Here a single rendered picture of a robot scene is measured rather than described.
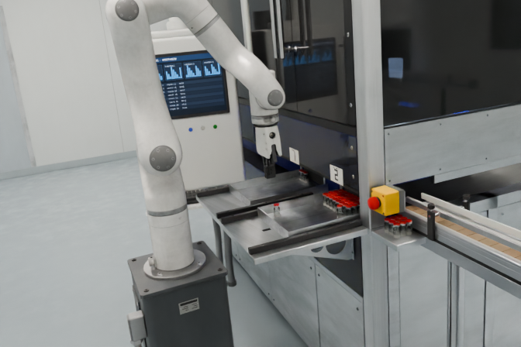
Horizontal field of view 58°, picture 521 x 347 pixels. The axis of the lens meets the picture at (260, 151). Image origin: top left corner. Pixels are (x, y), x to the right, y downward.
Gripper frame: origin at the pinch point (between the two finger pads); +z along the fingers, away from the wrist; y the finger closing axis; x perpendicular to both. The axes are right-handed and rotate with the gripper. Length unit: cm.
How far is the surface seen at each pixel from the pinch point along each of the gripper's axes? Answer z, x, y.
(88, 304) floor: 110, 67, 155
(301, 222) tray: 22.2, -12.1, 5.3
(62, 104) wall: 24, 71, 544
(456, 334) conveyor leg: 53, -44, -34
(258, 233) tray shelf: 22.4, 3.8, 5.6
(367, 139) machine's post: -7.7, -28.5, -12.4
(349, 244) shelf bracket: 31.6, -26.9, -1.1
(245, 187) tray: 22, -9, 54
